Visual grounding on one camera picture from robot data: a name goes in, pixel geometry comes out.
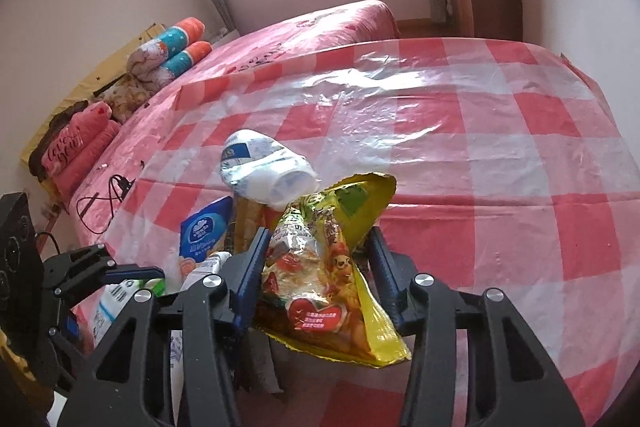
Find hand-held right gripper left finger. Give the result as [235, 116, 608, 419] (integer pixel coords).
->
[57, 227, 273, 427]

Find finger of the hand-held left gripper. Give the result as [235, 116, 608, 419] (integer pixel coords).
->
[42, 244, 167, 294]
[46, 296, 97, 384]

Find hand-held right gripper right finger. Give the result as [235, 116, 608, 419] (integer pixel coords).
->
[367, 227, 586, 427]

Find yellow snack bag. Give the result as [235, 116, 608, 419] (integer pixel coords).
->
[252, 173, 413, 368]

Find blue bear print tissue pack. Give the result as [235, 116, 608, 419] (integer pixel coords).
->
[179, 196, 235, 280]

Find white blue tissue pack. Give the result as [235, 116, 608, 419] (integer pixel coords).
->
[219, 129, 320, 212]

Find blue white wipes packet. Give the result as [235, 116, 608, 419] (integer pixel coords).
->
[90, 279, 166, 350]

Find white crumpled packet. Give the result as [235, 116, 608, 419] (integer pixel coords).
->
[181, 251, 233, 293]

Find brown snack packet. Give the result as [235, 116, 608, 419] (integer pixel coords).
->
[234, 194, 268, 258]

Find pink pillow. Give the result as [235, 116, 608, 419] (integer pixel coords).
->
[50, 122, 122, 198]
[29, 101, 113, 180]

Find red checked plastic sheet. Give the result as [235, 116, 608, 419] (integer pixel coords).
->
[70, 38, 640, 427]

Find floral pillow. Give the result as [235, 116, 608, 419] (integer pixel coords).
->
[95, 74, 158, 124]

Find rolled colourful blankets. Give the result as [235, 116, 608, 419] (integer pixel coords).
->
[20, 23, 168, 168]

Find rolled quilt orange blue end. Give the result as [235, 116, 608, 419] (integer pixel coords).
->
[127, 19, 206, 80]
[157, 41, 213, 82]

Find pink bed blanket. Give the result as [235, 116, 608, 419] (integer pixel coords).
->
[70, 0, 401, 258]

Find black cable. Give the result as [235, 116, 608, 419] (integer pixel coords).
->
[75, 187, 121, 235]

